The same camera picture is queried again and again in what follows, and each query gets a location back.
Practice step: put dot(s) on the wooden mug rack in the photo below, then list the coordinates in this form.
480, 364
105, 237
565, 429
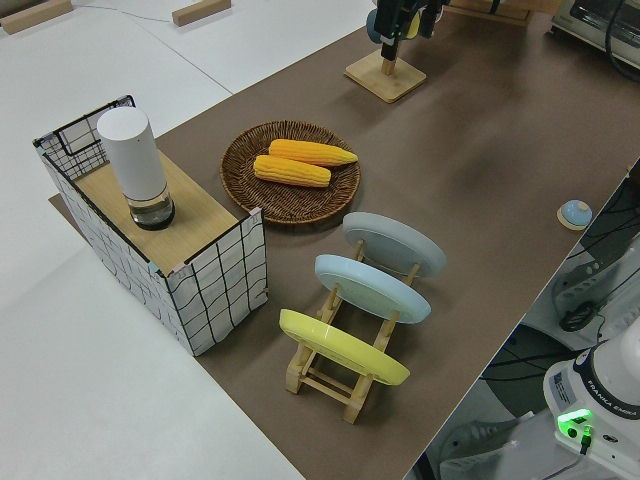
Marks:
385, 82

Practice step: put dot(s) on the yellow plate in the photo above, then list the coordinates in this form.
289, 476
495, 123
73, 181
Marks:
340, 345

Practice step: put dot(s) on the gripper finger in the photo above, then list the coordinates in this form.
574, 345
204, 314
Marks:
431, 17
387, 22

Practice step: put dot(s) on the light blue plate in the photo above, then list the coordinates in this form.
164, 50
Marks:
370, 287

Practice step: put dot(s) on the yellow corn cob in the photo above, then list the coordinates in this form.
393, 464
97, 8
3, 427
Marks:
290, 171
310, 151

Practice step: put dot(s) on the white toaster oven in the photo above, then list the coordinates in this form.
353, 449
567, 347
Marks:
590, 20

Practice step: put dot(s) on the brown table mat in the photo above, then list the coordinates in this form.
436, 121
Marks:
475, 200

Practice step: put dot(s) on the grey plate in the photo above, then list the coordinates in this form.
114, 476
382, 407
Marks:
390, 240

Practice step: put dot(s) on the wooden block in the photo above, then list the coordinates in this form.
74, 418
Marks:
35, 17
200, 12

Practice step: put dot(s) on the white cylindrical bottle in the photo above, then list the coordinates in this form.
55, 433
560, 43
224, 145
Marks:
132, 160

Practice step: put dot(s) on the dark blue mug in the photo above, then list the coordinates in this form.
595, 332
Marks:
371, 27

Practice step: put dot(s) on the brown wicker basket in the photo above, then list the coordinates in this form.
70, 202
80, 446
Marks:
290, 205

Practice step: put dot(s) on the wooden plate rack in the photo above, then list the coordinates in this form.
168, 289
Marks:
357, 400

